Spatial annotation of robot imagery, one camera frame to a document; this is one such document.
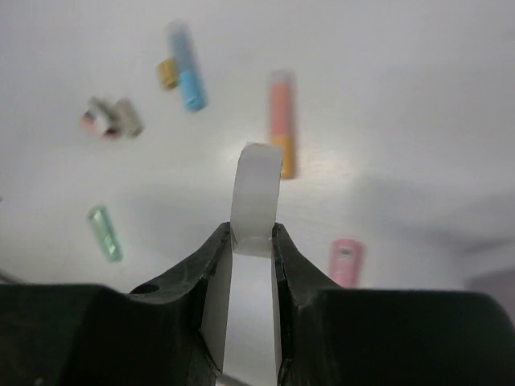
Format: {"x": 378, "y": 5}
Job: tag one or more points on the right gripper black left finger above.
{"x": 166, "y": 331}

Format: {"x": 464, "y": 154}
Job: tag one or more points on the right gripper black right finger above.
{"x": 335, "y": 336}

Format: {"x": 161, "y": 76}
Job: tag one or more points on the pink correction tape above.
{"x": 345, "y": 262}

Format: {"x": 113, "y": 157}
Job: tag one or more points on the green correction tape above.
{"x": 104, "y": 234}

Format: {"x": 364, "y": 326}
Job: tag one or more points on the clear tape roll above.
{"x": 255, "y": 199}

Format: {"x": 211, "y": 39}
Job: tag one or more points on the grey rectangular eraser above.
{"x": 128, "y": 118}

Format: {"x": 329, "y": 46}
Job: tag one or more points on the pink and white stapler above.
{"x": 100, "y": 119}

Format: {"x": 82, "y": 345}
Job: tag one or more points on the blue highlighter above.
{"x": 190, "y": 81}

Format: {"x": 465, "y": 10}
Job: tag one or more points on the orange highlighter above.
{"x": 282, "y": 118}

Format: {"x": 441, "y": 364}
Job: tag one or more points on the yellow eraser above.
{"x": 167, "y": 74}

